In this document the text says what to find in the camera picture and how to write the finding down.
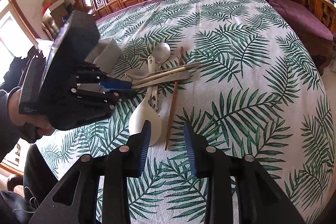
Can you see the person's dark clothing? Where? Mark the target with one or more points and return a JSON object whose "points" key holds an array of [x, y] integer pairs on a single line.
{"points": [[31, 187]]}

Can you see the purple armchair cushion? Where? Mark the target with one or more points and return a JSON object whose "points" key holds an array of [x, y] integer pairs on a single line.
{"points": [[302, 18]]}

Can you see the brown wooden chopstick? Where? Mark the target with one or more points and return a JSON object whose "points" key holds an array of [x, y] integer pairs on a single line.
{"points": [[173, 103]]}

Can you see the wooden door frame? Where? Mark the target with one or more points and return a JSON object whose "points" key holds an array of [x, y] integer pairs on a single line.
{"points": [[15, 11]]}

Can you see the large metal spoon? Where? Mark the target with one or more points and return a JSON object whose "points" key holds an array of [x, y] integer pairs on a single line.
{"points": [[161, 52]]}

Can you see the person's left forearm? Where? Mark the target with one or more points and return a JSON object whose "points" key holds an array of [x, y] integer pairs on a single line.
{"points": [[6, 121]]}

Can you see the person's left hand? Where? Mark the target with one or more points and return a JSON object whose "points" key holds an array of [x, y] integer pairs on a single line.
{"points": [[18, 116]]}

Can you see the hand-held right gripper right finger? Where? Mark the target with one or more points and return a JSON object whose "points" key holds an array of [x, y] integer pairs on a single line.
{"points": [[190, 150]]}

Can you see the white plastic rice spoon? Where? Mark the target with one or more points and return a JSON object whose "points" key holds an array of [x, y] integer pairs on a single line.
{"points": [[144, 121]]}

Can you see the pale bamboo chopstick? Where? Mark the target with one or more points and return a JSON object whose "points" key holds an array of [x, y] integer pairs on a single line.
{"points": [[162, 74]]}

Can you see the grey rectangular container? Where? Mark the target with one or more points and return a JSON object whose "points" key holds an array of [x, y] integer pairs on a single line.
{"points": [[107, 56]]}

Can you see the dark cabinet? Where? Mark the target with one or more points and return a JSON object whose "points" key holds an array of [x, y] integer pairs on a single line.
{"points": [[57, 22]]}

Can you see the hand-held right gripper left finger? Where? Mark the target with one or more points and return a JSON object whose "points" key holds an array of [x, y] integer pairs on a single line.
{"points": [[145, 150]]}

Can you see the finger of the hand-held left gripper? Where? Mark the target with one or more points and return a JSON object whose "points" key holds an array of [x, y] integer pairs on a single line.
{"points": [[118, 85], [123, 95]]}

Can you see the clear plastic bag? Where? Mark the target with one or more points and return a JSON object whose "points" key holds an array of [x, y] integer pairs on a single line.
{"points": [[44, 47]]}

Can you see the leaf print tablecloth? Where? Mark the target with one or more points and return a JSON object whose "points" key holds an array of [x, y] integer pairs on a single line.
{"points": [[236, 82]]}

